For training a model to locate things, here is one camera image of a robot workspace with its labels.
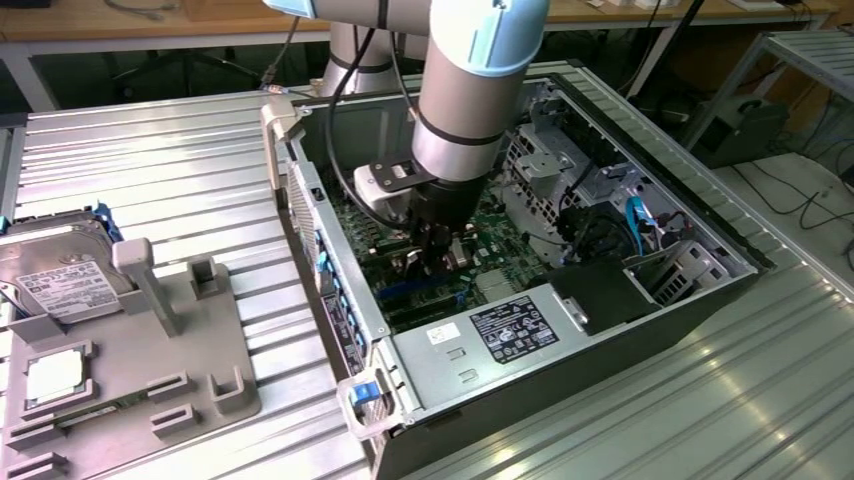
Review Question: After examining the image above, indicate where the silver chipset heat sink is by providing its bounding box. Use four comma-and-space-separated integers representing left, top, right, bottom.
470, 272, 516, 305

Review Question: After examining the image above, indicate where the black dangling arm cable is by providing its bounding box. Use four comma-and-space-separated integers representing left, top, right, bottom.
261, 14, 300, 97

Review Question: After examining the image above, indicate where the green RAM stick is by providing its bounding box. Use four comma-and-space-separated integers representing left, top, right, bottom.
56, 389, 152, 431

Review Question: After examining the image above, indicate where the black graphics card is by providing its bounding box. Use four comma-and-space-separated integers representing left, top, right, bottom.
372, 234, 483, 285

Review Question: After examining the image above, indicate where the green motherboard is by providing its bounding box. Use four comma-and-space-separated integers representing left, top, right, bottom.
331, 169, 559, 335

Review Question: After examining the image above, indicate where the silver CPU chip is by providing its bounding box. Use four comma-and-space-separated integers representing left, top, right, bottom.
24, 349, 92, 401

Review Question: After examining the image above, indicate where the black camera cable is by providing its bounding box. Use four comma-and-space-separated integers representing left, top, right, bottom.
324, 24, 416, 229

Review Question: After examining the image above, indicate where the blue SATA wire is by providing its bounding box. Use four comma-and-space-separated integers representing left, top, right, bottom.
623, 194, 654, 257

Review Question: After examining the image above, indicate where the silver disk bay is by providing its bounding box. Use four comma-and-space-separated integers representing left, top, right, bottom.
623, 238, 759, 309

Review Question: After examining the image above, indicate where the black plastic shroud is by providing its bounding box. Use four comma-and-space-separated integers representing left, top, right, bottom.
524, 255, 660, 337

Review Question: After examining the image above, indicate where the grey case corner bracket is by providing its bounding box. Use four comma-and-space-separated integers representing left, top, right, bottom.
335, 367, 406, 442
259, 102, 312, 191

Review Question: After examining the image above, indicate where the silver drive cage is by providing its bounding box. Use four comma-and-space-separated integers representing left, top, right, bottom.
503, 122, 592, 254

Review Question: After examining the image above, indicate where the grey parts rack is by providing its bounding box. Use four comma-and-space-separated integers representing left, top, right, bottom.
0, 238, 263, 480

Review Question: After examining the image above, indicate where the open grey PC case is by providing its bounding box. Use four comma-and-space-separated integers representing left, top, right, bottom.
273, 72, 777, 480

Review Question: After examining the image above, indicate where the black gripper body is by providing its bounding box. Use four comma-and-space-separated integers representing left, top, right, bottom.
407, 174, 488, 236

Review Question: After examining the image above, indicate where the black box with handle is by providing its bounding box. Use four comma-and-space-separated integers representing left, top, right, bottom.
692, 97, 791, 170

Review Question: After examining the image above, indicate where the grey power supply unit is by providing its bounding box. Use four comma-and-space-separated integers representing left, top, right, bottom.
391, 284, 592, 414

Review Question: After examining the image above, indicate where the wooden desk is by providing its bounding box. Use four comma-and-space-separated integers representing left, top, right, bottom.
0, 0, 835, 114

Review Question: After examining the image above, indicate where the metal slat side table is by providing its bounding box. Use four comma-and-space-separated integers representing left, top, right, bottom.
686, 29, 854, 151

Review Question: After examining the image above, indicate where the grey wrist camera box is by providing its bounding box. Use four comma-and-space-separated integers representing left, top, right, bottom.
351, 158, 428, 224

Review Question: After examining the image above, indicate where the hard disk with blue carrier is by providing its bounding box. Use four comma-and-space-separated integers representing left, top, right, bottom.
0, 202, 128, 324

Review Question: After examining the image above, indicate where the black wire bundle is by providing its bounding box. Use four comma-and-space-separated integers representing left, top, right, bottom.
556, 202, 635, 264

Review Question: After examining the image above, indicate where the blue expansion slot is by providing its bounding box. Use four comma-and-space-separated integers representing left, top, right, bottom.
374, 281, 430, 302

